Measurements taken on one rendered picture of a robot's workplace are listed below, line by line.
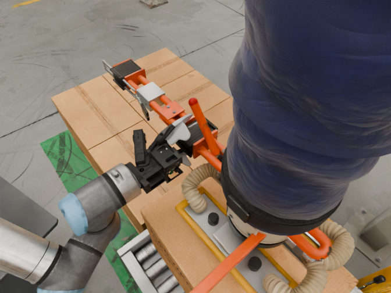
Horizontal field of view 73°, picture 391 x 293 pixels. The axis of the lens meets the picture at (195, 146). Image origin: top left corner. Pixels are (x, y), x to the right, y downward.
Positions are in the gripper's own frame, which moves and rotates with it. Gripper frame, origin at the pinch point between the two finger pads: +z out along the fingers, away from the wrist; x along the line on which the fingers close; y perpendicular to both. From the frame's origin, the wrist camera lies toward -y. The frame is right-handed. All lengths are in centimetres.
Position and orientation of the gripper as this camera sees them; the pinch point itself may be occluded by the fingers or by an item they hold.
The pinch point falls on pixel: (191, 131)
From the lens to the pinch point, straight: 73.0
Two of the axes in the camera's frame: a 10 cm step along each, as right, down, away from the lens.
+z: 7.6, -5.1, 3.9
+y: 6.5, 6.1, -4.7
